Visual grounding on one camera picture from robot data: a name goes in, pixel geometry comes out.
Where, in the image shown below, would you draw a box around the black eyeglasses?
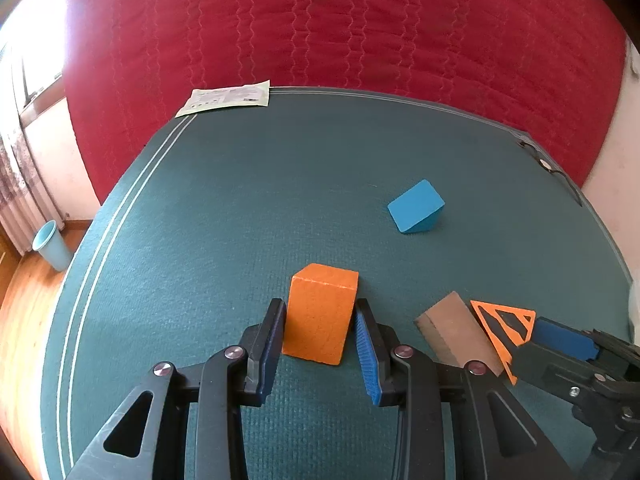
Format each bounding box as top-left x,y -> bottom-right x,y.
518,140 -> 584,207

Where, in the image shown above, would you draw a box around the orange striped wedge block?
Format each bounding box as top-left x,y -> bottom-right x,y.
282,263 -> 359,366

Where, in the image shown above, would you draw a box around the white paper sheet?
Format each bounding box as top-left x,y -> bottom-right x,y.
175,80 -> 270,118

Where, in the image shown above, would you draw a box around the clear plastic bowl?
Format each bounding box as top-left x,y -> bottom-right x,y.
628,280 -> 640,346

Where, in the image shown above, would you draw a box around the red quilted blanket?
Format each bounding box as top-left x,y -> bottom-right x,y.
63,0 -> 627,200

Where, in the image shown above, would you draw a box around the orange blue-striped wedge block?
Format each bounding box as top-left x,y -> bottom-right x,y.
471,300 -> 537,386

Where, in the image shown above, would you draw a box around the light blue waste bin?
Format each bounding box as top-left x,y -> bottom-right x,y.
32,220 -> 73,272

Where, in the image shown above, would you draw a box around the blue wedge block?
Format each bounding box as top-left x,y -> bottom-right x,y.
387,179 -> 445,234

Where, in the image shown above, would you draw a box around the patterned pink curtain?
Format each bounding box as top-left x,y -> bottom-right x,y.
0,48 -> 64,256

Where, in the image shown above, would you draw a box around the brown wooden wedge block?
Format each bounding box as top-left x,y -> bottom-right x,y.
414,292 -> 504,376

